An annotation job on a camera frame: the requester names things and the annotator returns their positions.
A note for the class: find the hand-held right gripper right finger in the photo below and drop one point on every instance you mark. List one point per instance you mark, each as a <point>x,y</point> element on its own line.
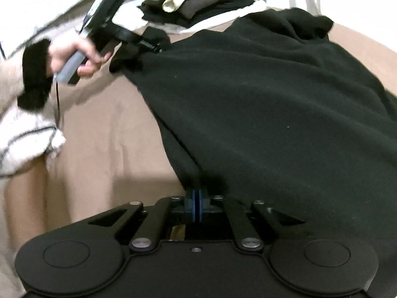
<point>201,205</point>

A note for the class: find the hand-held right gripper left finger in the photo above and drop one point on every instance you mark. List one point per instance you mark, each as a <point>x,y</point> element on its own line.
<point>191,205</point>

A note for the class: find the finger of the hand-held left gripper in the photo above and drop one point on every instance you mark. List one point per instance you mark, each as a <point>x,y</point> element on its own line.
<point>149,42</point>

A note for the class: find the black garment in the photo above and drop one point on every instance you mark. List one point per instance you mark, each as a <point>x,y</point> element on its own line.
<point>248,115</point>
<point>173,17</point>

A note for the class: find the person's left hand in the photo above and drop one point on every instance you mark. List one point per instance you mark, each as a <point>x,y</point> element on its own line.
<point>66,52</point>

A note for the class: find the white folded shirt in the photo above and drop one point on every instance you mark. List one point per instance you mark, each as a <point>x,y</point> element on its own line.
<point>130,20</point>

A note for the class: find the black folded garment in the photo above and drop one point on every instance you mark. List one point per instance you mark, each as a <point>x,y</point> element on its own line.
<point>173,17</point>

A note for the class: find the cream rolled garment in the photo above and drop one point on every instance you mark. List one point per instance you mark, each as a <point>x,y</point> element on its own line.
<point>170,3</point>

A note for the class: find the dark brown folded garment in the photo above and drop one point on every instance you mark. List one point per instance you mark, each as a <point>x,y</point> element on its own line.
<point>214,1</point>

